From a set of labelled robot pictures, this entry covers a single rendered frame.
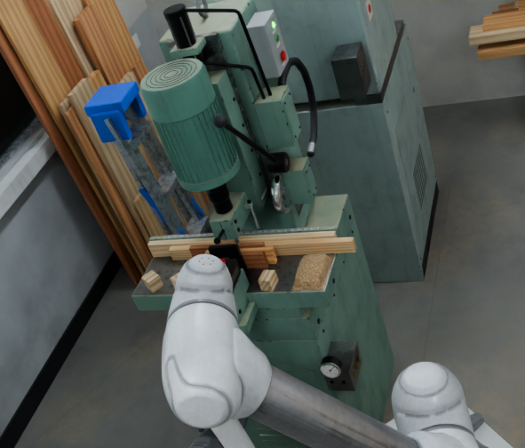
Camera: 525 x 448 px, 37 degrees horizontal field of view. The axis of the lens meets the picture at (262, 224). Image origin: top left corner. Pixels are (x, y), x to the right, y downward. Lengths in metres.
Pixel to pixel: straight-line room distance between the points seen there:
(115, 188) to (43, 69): 0.61
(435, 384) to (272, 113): 0.90
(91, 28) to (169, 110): 1.85
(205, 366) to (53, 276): 2.48
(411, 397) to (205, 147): 0.81
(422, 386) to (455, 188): 2.27
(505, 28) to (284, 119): 1.85
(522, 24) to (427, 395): 2.44
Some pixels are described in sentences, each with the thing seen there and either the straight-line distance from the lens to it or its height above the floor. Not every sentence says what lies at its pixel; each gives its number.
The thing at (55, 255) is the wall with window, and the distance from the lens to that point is 3.75.
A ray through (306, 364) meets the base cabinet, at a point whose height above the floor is 0.61.
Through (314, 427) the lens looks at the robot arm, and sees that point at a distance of 1.47.
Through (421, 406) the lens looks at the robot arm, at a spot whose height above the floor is 0.95.
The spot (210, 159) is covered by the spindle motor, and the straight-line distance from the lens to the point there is 2.07.
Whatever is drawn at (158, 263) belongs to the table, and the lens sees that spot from 2.46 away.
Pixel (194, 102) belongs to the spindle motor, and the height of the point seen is 1.45.
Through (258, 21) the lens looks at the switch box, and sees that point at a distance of 2.25.
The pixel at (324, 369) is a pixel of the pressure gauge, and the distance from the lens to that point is 2.26.
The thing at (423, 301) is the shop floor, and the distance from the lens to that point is 3.35.
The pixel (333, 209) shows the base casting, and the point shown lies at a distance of 2.58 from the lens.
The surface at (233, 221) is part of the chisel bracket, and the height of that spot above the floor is 1.06.
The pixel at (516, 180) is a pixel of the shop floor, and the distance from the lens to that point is 3.91.
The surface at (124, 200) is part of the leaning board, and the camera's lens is 3.70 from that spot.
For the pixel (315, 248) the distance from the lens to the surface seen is 2.24.
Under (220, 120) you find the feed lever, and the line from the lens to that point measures 1.93.
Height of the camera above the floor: 2.28
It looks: 34 degrees down
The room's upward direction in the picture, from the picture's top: 20 degrees counter-clockwise
